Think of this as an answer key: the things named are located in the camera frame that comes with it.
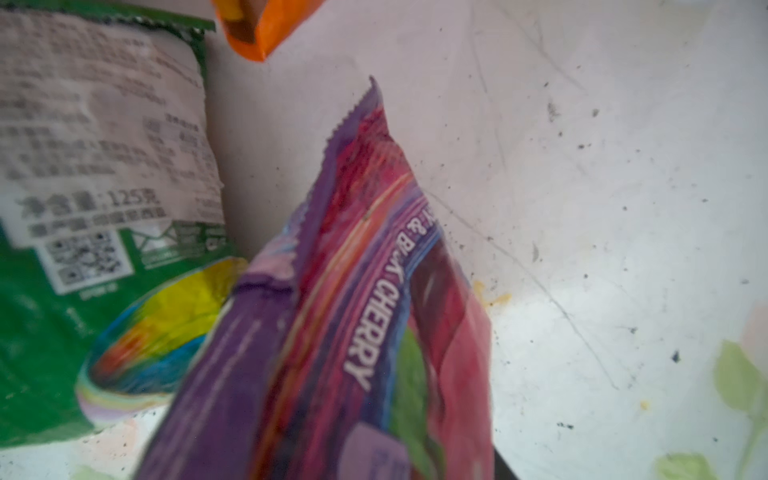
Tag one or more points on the purple pink cherry candy bag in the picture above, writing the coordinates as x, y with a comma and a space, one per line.
352, 347

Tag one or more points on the small green snack packet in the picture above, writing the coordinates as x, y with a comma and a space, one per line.
115, 260

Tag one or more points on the orange red snack bag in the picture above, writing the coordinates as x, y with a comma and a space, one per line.
255, 28

